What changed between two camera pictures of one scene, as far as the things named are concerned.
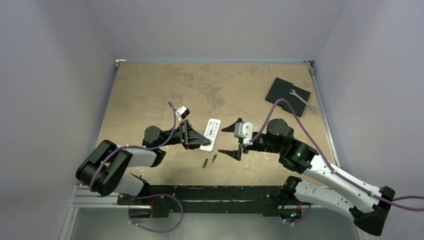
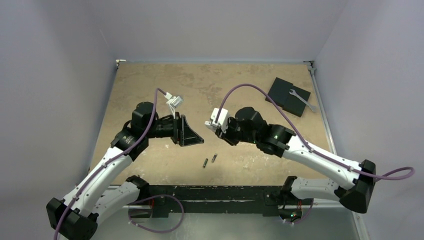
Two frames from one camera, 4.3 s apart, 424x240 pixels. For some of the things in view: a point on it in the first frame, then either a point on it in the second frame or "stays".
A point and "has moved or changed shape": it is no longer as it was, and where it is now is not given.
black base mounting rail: x=166 y=200 stays
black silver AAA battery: x=215 y=155 stays
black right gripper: x=241 y=141 to x=228 y=131
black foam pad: x=280 y=89 stays
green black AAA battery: x=205 y=162 stays
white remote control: x=211 y=132 has moved or changed shape
